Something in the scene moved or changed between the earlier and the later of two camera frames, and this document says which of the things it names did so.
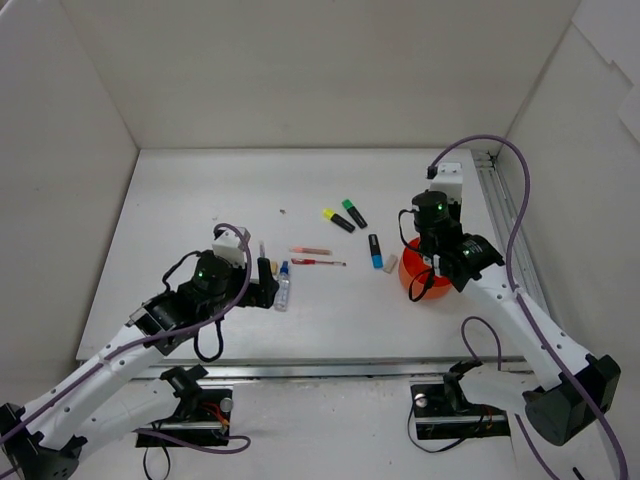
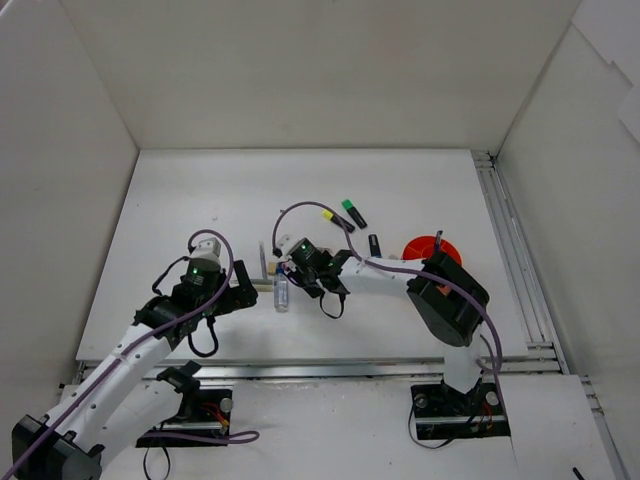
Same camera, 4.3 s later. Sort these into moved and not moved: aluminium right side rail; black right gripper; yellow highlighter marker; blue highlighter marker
Moved: black right gripper
Not moved: aluminium right side rail; yellow highlighter marker; blue highlighter marker
